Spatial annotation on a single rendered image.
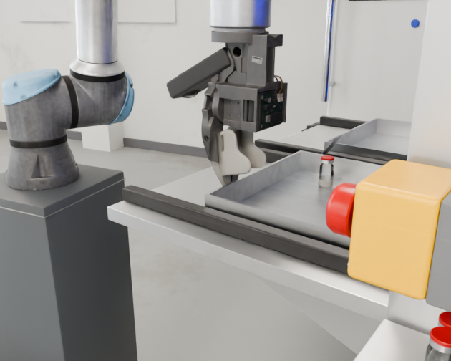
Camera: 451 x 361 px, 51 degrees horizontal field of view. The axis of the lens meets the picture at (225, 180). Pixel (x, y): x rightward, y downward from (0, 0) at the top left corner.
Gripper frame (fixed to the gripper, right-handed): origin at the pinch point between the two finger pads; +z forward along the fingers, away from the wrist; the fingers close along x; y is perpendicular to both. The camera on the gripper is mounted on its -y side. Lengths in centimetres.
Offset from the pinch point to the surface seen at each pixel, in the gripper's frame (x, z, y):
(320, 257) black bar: -8.0, 2.3, 18.7
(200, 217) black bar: -8.0, 2.2, 2.1
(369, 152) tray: 28.1, 0.5, 9.8
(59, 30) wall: 215, -6, -350
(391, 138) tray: 51, 3, 6
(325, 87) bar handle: 84, -1, -26
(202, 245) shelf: -10.9, 4.1, 4.9
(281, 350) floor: 74, 92, -30
